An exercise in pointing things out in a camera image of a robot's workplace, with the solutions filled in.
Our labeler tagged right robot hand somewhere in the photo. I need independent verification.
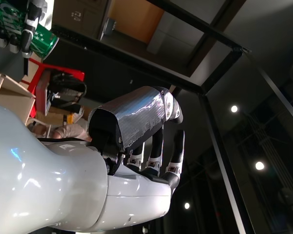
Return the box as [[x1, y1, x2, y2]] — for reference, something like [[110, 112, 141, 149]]
[[0, 85, 186, 234]]

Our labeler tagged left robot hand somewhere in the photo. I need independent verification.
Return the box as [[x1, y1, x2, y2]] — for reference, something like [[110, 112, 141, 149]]
[[0, 0, 54, 59]]

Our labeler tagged green beverage can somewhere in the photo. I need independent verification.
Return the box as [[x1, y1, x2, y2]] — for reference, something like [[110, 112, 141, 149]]
[[0, 0, 60, 60]]

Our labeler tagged open cardboard box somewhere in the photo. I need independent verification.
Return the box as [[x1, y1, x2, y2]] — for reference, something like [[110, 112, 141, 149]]
[[0, 69, 37, 125]]

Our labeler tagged person in beige shirt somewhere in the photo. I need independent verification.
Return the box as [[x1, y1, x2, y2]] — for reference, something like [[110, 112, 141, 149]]
[[51, 123, 91, 141]]

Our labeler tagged red metal cart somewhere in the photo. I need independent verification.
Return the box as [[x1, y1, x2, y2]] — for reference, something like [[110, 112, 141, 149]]
[[21, 57, 85, 117]]

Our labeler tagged grey wall box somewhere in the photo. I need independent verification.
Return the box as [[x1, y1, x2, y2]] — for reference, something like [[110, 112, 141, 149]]
[[104, 18, 117, 36]]

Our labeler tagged black metal frame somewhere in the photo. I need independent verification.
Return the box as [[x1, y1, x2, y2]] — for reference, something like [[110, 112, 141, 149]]
[[51, 0, 293, 234]]

